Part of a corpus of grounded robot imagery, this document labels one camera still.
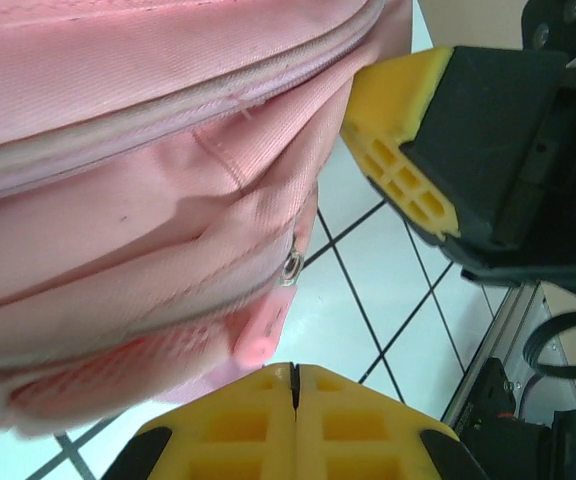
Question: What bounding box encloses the pink backpack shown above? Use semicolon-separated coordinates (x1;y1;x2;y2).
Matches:
0;0;415;442

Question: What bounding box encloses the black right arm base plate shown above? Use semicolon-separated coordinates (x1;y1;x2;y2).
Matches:
450;355;554;480

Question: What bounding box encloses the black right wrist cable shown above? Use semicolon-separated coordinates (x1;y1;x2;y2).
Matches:
521;310;576;382

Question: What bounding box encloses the aluminium mounting rail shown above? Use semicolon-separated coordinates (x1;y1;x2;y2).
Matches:
440;282;549;441

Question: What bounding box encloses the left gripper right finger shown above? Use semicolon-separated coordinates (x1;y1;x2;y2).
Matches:
292;363;489;480

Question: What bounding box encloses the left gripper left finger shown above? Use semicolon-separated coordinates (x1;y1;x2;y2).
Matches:
101;363;298;480

